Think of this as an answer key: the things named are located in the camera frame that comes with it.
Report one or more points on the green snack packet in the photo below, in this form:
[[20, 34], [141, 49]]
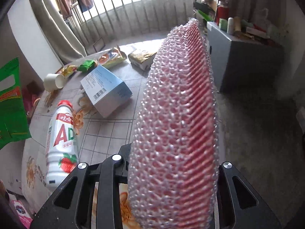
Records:
[[87, 65]]

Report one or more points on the white plastic bag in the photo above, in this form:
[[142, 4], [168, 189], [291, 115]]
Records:
[[264, 16]]

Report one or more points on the pink printed box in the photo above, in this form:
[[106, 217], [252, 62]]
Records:
[[20, 213]]

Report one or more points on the black object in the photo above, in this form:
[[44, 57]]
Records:
[[202, 6]]

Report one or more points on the green plastic bag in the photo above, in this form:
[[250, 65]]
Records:
[[12, 119]]

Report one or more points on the small green box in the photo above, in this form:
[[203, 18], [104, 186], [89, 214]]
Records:
[[223, 24]]

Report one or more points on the white plastic bottle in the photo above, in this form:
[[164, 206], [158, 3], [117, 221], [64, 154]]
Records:
[[60, 152]]

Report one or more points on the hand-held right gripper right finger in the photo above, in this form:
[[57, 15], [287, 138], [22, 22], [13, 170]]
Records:
[[228, 179]]

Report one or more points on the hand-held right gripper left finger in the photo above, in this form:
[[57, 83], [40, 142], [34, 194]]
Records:
[[107, 183]]

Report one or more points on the white paper cup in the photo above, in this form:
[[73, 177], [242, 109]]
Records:
[[51, 82]]

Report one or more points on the green plastic basket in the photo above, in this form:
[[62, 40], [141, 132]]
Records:
[[275, 32]]

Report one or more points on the green flat folder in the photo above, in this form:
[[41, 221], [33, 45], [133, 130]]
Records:
[[205, 15]]

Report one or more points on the golden wrapper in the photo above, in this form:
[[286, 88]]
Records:
[[66, 71]]

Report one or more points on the dark framed board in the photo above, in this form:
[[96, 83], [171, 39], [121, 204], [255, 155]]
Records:
[[99, 45]]

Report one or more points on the orange snack packet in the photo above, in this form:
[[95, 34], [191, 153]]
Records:
[[112, 58]]

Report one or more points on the pink plastic bag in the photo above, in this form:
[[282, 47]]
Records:
[[29, 97]]

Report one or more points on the metal window railing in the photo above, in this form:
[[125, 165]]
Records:
[[133, 16]]

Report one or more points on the blue white carton box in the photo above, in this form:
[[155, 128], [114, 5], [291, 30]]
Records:
[[107, 93]]

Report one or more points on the pink foam net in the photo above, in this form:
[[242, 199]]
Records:
[[176, 124]]

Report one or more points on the small white bottle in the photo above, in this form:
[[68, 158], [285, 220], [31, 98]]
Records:
[[230, 26]]

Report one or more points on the brown paper roll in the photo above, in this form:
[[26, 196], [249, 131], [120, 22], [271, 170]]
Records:
[[237, 26]]

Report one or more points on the beige packet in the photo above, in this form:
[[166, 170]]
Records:
[[141, 59]]

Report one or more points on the red thermos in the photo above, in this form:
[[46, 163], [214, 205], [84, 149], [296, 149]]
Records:
[[221, 14]]

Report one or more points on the dark blue hanging garment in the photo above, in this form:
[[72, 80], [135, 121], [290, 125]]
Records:
[[85, 4]]

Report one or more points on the grey cabinet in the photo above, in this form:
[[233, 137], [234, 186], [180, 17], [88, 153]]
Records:
[[250, 62]]

